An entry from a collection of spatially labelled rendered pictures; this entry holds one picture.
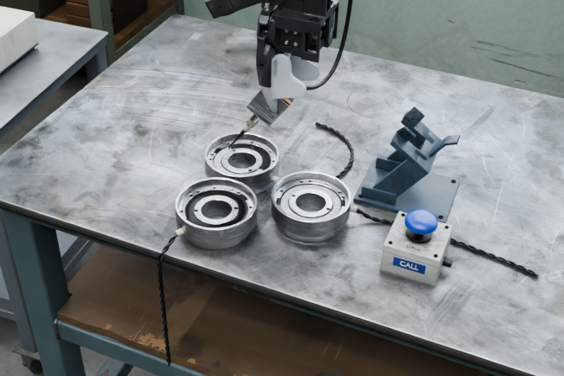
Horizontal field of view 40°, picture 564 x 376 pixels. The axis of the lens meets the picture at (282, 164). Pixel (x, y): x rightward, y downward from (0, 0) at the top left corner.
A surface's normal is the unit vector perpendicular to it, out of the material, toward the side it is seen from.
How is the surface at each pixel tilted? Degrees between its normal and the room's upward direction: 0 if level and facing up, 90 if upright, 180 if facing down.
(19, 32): 90
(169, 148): 0
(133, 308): 0
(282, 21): 90
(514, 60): 90
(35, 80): 0
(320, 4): 90
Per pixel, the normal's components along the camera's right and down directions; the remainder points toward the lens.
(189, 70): 0.02, -0.80
